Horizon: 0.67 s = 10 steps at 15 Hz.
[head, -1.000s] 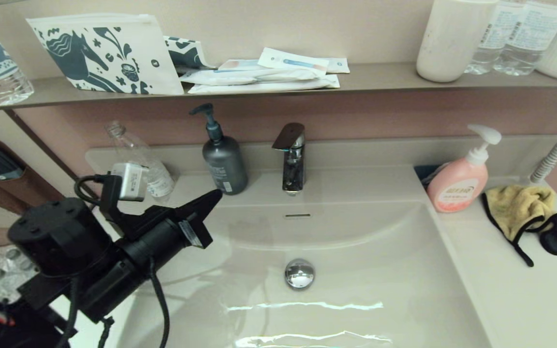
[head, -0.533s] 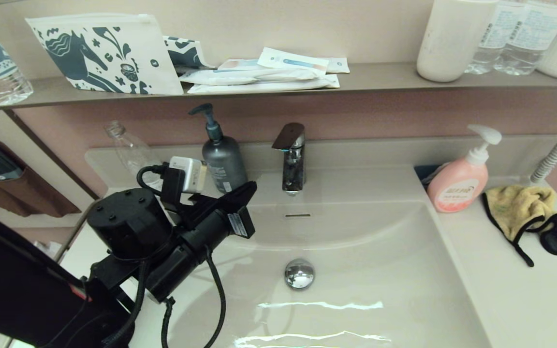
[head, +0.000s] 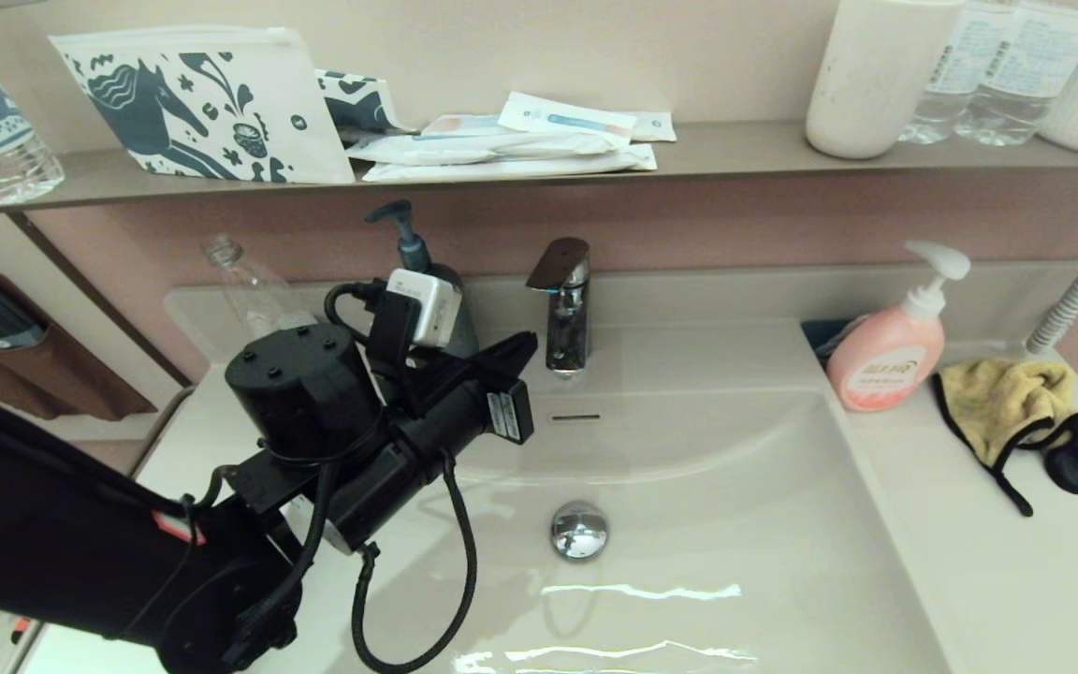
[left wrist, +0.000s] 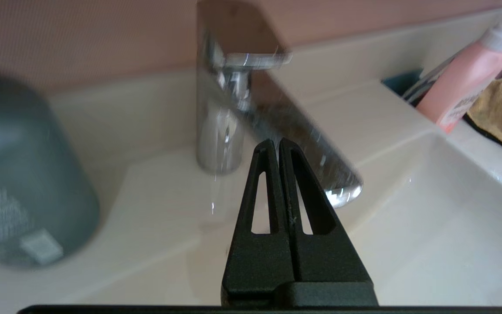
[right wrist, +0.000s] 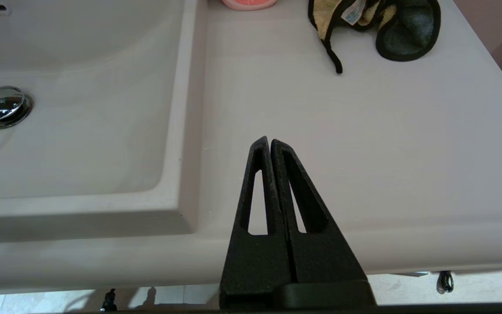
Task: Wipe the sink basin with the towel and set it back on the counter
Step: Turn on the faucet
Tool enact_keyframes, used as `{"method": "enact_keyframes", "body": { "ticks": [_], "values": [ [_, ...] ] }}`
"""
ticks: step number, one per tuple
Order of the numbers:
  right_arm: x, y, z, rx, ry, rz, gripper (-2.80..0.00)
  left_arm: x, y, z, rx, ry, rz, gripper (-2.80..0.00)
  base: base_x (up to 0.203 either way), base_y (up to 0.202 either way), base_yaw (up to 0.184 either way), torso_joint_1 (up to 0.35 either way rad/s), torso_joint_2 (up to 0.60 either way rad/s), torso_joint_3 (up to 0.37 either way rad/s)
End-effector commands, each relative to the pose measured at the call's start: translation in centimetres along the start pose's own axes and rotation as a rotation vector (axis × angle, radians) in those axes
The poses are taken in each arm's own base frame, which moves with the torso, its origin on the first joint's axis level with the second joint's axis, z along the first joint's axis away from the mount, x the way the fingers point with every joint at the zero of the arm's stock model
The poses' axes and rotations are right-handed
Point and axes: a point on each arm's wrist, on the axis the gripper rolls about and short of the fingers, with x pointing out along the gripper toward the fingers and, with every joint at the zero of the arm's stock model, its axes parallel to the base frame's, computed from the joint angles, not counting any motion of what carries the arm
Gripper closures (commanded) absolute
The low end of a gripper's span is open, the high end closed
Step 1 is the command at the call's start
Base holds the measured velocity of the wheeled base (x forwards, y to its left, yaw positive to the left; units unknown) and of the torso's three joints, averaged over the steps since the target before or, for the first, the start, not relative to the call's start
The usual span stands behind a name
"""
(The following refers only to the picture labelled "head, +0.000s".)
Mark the long white plastic packet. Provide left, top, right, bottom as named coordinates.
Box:
left=363, top=143, right=659, bottom=183
left=345, top=129, right=629, bottom=167

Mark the dark grey pump bottle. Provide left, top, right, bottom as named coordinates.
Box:
left=366, top=199, right=479, bottom=361

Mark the small blue object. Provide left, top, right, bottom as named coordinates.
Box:
left=801, top=318, right=863, bottom=361

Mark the small horse print pouch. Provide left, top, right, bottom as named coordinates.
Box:
left=314, top=68, right=416, bottom=144

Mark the large horse print pouch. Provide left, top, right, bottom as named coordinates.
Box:
left=49, top=25, right=356, bottom=185

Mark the chrome faucet with lever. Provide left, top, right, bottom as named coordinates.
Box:
left=526, top=237, right=591, bottom=377

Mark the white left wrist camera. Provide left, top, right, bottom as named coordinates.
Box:
left=386, top=269, right=463, bottom=349

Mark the white ceramic sink basin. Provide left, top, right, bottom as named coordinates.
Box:
left=20, top=262, right=1078, bottom=674

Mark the brown wall holder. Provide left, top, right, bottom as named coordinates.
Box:
left=0, top=271, right=159, bottom=422

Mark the yellow cloth with black trim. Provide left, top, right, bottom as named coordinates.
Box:
left=932, top=359, right=1078, bottom=518

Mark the pink soap pump bottle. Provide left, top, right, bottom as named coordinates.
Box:
left=826, top=241, right=971, bottom=413

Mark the pale pink packet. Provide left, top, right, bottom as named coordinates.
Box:
left=420, top=114, right=510, bottom=138

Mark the white packet with blue stripe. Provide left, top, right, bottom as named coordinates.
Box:
left=498, top=91, right=638, bottom=148

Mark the tall white cup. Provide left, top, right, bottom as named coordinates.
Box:
left=805, top=0, right=963, bottom=159

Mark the clear empty plastic bottle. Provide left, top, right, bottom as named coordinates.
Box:
left=202, top=234, right=317, bottom=340

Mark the chrome drain stopper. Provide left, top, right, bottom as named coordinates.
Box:
left=550, top=500, right=611, bottom=561

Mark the grey wall shelf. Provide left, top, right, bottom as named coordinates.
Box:
left=0, top=118, right=1078, bottom=219

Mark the water bottle with white label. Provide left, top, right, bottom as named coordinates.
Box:
left=899, top=0, right=983, bottom=145
left=954, top=0, right=1078, bottom=147

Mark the black left camera cable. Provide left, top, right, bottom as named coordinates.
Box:
left=322, top=279, right=392, bottom=330

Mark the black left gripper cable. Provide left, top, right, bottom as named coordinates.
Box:
left=350, top=449, right=481, bottom=674

